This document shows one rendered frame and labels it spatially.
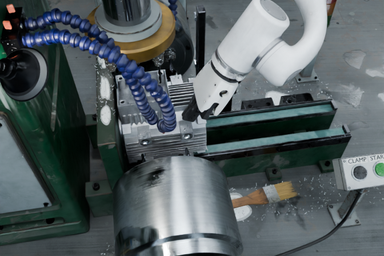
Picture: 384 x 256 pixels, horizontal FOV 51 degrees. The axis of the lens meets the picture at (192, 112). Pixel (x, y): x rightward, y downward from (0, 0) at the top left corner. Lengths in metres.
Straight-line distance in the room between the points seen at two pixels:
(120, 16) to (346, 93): 0.94
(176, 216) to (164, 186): 0.06
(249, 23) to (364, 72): 0.88
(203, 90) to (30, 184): 0.42
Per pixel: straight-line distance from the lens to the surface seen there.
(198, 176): 0.79
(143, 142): 0.96
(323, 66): 1.57
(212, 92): 0.85
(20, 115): 0.75
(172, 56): 1.13
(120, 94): 0.99
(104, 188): 1.07
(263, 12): 0.76
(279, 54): 0.77
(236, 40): 0.79
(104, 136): 0.87
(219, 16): 1.73
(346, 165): 0.95
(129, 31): 0.76
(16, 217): 1.06
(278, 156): 1.17
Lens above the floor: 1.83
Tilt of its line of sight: 50 degrees down
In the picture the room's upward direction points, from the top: 1 degrees counter-clockwise
